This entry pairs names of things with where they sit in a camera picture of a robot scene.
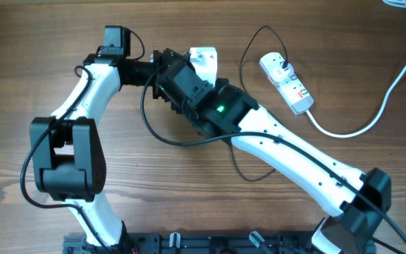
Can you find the black USB charging cable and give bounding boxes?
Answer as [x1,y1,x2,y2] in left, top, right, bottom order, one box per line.
[228,25,290,183]

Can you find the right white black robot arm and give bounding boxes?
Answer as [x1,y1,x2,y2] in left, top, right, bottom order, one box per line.
[153,61,391,253]

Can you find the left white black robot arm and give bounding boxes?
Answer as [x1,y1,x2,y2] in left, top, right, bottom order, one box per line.
[20,25,194,253]

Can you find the white charger plug adapter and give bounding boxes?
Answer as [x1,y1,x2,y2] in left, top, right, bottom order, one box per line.
[268,66,293,85]

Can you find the white power strip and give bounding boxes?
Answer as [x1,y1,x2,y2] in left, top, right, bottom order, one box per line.
[259,52,314,115]

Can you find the white power strip cord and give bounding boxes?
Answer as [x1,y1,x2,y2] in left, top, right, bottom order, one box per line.
[305,0,406,139]

